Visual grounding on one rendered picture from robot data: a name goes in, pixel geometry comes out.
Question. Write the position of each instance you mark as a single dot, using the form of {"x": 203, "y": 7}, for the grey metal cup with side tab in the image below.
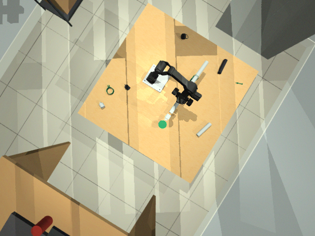
{"x": 167, "y": 117}

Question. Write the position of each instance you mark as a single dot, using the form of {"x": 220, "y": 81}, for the dark green post with cap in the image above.
{"x": 162, "y": 124}

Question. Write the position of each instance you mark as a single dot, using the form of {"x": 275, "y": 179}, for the black cylinder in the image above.
{"x": 222, "y": 66}

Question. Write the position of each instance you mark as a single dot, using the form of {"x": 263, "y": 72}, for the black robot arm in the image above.
{"x": 190, "y": 88}

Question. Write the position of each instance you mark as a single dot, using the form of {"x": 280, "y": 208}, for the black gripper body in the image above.
{"x": 189, "y": 101}

